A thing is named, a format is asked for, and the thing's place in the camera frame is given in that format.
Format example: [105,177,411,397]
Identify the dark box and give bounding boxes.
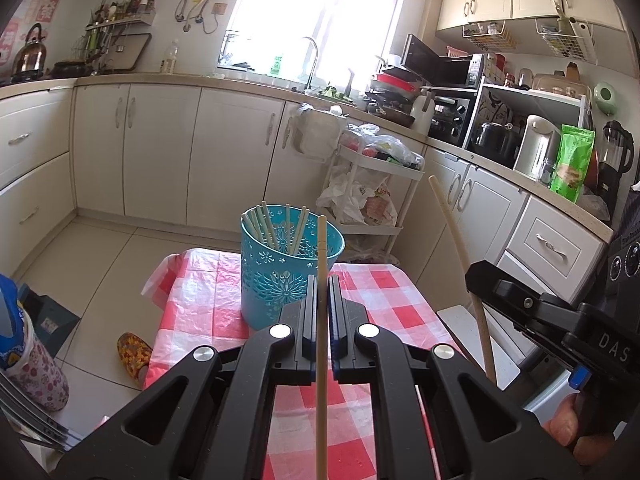
[17,282,81,361]

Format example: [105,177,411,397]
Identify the white hanging bin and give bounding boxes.
[295,102,351,161]

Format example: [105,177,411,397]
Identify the blue perforated plastic basket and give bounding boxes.
[240,203,346,331]

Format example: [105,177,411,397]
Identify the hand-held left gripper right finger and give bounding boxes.
[327,276,586,480]

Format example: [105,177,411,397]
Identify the red wall poster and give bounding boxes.
[29,0,61,23]

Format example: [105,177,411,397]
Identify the light wooden chopstick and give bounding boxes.
[315,215,329,480]
[428,175,498,387]

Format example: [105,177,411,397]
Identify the steel kettle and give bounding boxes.
[11,23,49,77]

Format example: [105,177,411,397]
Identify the red checked tablecloth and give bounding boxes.
[142,247,481,480]

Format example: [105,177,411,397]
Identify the pink floral bag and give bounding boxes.
[0,310,70,411]

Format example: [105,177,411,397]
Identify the blue plastic bag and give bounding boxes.
[0,274,23,371]

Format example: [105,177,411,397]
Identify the green round container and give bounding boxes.
[593,82,617,117]

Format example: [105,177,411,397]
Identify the black toaster oven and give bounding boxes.
[427,87,478,147]

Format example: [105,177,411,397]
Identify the black microwave oven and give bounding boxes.
[401,34,485,88]

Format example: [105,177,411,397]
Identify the kitchen window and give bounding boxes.
[217,0,408,93]

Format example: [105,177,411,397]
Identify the dark cutting board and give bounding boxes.
[102,33,152,73]

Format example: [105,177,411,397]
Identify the green snack bag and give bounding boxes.
[549,125,596,204]

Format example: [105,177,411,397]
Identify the white countertop shelf rack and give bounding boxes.
[462,82,593,161]

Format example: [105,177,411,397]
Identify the clear plastic bottle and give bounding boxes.
[160,39,180,75]

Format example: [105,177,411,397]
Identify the steel sink faucet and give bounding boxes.
[301,36,321,92]

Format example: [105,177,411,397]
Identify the white plastic bags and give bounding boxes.
[316,167,398,226]

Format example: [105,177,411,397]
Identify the stack of pans and dishes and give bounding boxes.
[364,72,423,128]

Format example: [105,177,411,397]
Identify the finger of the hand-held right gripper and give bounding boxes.
[465,260,584,369]

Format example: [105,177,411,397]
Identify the white wire basket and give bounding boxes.
[462,21,516,52]
[535,17,598,63]

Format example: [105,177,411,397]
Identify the white plastic jug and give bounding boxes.
[410,87,436,136]

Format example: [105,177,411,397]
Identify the white trolley cart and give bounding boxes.
[320,127,427,266]

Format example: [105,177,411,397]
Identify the black cooking pot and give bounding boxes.
[52,60,93,80]

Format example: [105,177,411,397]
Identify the patterned slipper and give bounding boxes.
[117,332,153,386]

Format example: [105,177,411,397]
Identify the black blender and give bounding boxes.
[597,120,635,211]

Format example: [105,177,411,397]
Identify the person's right hand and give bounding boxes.
[542,393,615,467]

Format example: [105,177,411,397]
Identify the bunch of wooden chopsticks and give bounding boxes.
[241,201,312,257]

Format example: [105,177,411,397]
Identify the white electric water boiler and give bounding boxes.
[512,115,562,181]

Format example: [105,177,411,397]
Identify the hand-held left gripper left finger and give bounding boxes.
[47,276,319,480]

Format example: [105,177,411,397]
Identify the cream kitchen base cabinets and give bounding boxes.
[0,72,615,311]

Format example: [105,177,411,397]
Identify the wall spice rack with bottles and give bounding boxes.
[85,0,157,31]

